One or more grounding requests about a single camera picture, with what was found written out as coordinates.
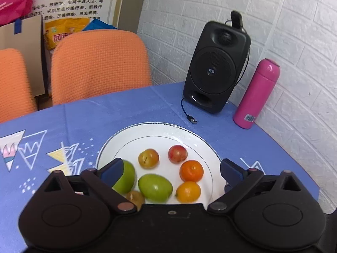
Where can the pink bottle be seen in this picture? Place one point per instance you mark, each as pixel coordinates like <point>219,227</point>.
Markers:
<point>256,95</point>

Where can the brown cardboard box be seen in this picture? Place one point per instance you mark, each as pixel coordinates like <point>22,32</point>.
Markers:
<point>21,42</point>

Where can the orange chair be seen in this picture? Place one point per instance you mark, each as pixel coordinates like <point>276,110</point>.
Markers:
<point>100,66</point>
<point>13,84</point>

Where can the magenta tote bag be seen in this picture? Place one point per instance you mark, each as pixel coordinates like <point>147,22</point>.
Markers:
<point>13,0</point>

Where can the black speaker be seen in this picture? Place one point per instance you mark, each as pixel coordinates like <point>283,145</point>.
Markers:
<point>216,68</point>

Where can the blue printed tablecloth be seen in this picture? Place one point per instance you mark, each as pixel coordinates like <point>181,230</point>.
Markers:
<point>79,116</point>

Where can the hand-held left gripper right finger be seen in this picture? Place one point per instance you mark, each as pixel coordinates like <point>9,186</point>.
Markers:
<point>230,173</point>

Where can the yellow plastic bag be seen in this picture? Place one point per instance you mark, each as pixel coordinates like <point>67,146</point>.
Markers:
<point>68,30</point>

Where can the white calligraphy wall poster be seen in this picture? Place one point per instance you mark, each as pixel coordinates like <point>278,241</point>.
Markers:
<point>79,0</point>

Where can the small yellow plum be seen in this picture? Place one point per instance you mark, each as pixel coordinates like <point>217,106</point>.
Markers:
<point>135,198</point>

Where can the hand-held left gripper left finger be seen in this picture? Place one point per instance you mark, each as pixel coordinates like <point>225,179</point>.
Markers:
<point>113,171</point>

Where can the yellowish orange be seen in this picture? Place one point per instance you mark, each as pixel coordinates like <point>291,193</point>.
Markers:
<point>188,191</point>

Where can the bright red plum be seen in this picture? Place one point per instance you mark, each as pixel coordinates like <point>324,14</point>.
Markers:
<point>177,153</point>

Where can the white plate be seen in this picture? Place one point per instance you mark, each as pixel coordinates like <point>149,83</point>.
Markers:
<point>163,139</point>

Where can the blue plastic bag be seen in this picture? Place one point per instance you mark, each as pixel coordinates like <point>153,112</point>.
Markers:
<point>98,25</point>

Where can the green apple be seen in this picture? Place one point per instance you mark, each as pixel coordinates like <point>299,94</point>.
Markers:
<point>127,178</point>
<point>155,188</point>

